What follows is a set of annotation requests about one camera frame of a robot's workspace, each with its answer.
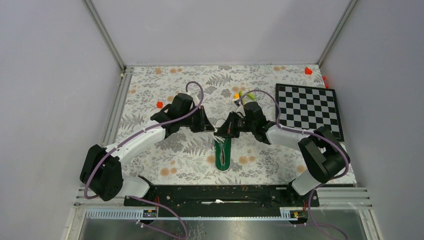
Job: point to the lime green block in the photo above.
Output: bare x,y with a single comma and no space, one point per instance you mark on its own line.
249,96

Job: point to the floral patterned table mat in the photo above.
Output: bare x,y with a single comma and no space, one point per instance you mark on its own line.
187,158

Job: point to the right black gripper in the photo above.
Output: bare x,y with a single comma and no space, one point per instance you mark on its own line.
228,128

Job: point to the black white checkerboard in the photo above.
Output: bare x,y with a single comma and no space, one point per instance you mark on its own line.
308,108

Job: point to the left aluminium corner post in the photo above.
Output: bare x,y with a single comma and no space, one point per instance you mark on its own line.
97,20

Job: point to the small red cube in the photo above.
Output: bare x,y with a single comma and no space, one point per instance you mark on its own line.
160,105

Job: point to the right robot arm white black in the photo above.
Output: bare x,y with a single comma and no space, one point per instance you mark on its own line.
321,151

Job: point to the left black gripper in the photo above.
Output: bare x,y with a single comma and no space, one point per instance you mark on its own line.
204,124

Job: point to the red block far corner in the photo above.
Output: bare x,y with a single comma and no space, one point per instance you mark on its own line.
308,71

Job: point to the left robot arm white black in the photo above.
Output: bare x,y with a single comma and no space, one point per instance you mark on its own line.
102,169

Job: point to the right aluminium corner post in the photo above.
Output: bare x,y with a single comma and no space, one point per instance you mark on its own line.
336,32

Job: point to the green white sneaker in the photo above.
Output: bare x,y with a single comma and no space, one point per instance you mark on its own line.
222,148

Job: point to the aluminium corner post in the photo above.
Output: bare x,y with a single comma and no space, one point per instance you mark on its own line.
97,20
336,32

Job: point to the white shoelace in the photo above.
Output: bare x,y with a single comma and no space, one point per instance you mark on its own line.
217,134

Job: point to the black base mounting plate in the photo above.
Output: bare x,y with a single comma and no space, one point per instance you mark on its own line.
215,201

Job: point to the aluminium frame rail front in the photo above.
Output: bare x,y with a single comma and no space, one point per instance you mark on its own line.
327,198

